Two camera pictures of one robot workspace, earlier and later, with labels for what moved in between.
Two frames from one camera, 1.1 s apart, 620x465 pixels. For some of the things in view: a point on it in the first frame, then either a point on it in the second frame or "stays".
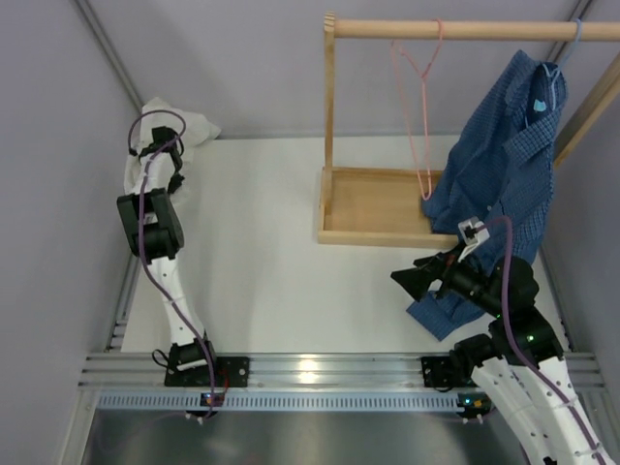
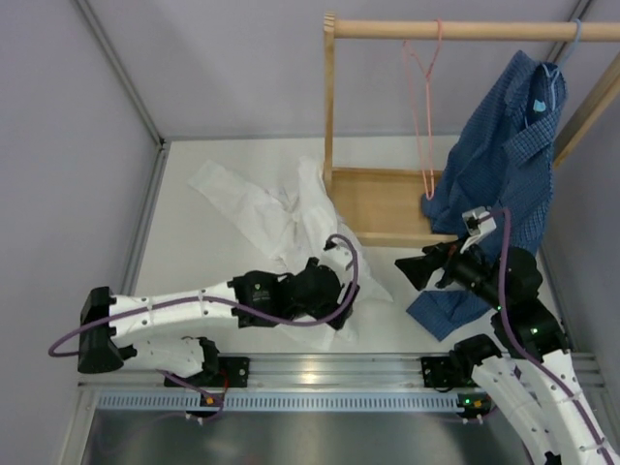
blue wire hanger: (552, 72) stays
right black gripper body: (463, 278) stays
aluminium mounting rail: (300, 370) stays
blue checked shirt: (493, 182) stays
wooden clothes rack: (386, 207) stays
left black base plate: (229, 372) stays
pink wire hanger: (427, 195) to (427, 73)
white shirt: (154, 172) to (294, 214)
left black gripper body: (177, 168) to (322, 310)
